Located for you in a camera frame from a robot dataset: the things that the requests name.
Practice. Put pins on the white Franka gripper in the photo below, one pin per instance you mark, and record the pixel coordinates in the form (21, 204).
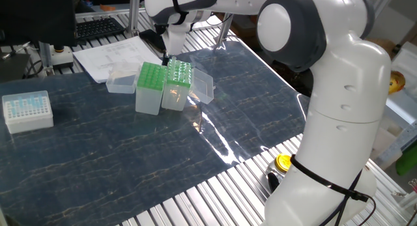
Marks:
(176, 38)

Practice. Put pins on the translucent tip box green rack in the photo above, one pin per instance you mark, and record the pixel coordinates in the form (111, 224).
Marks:
(174, 99)
(148, 102)

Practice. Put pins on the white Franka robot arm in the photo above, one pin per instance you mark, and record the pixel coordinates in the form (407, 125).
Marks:
(342, 121)

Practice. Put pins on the white tip box blue tips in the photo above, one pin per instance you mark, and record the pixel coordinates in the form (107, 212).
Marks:
(29, 121)

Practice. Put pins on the black smartphone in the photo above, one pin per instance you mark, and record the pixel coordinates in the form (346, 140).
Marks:
(148, 37)

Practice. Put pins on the white paper sheet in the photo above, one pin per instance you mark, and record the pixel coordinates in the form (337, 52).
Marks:
(97, 53)

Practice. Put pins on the black keyboard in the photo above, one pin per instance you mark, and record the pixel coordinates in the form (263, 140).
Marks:
(97, 28)

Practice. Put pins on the orange object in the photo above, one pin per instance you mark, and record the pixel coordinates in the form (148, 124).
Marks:
(107, 7)

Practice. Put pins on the white stand base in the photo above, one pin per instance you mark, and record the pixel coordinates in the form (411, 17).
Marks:
(63, 60)

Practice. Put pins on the dark marble pattern mat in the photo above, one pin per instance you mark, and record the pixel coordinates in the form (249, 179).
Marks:
(97, 154)

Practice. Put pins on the black monitor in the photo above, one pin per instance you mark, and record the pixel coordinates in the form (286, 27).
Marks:
(32, 17)

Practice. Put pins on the silver metal bar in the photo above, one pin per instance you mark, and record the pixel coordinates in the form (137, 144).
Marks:
(14, 50)

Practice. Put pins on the black box device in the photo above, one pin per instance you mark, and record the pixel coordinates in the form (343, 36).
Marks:
(13, 66)

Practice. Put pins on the glass jar gold lid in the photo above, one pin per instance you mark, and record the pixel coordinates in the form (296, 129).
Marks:
(282, 162)

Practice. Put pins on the white foam block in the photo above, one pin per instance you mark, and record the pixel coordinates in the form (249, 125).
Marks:
(382, 141)

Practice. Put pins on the golden toy figure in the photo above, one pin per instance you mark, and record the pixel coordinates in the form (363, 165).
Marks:
(396, 82)

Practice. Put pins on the white metal shelf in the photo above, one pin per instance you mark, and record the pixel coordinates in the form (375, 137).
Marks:
(402, 108)

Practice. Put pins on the grey slotted angle beam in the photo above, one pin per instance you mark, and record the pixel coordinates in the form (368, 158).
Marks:
(397, 144)

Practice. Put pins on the white pedestal metal base plate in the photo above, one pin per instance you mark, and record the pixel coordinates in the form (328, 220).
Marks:
(211, 26)

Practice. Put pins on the aluminium frame post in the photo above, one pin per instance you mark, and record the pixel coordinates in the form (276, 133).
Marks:
(133, 11)
(382, 1)
(46, 56)

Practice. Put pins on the aluminium frame rail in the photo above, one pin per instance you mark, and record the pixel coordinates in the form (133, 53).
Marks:
(107, 11)

